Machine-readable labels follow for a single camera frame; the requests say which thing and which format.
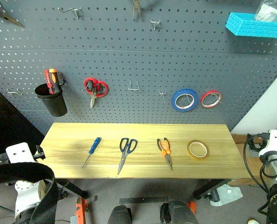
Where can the wide metal pegboard hook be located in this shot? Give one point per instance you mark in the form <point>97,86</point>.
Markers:
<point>133,88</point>

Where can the tan tape roll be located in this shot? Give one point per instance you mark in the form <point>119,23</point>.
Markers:
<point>189,152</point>

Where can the long metal pegboard hook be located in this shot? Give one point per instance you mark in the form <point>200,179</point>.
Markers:
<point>76,12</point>

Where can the black cup holder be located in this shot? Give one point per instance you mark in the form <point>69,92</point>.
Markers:
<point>54,105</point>

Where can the small metal pegboard hook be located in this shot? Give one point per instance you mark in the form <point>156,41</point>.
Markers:
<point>163,94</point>

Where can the dark rounded shape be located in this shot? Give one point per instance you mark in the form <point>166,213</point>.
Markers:
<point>178,212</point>
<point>119,214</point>

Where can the grey metal pegboard wall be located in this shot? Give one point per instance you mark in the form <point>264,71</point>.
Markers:
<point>138,58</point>

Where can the blue tape roll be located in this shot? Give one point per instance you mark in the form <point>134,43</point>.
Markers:
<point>175,100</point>

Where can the crumpled white plastic bag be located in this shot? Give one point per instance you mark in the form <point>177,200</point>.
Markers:
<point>227,194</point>

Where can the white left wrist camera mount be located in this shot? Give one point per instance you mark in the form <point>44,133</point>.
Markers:
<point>19,152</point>

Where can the red tape roll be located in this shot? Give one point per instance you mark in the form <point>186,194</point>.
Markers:
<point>205,96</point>

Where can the dark hanging pliers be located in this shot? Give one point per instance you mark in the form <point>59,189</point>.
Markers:
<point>136,9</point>

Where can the black flat floor bar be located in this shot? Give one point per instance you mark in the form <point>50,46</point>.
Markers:
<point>143,200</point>

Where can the clear plastic bag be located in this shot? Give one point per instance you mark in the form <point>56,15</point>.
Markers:
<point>269,11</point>

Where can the orange metal bracket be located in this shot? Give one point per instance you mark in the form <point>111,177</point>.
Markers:
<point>80,210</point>

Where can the cyan plastic basket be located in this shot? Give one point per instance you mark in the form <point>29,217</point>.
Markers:
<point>252,28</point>

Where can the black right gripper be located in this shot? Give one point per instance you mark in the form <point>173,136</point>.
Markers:
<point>261,140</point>

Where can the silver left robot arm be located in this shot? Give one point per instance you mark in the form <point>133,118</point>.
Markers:
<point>26,189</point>

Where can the black table leg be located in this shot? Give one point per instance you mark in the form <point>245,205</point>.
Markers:
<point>208,187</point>
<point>75,187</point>

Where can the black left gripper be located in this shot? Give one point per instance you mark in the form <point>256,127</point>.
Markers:
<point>40,154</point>

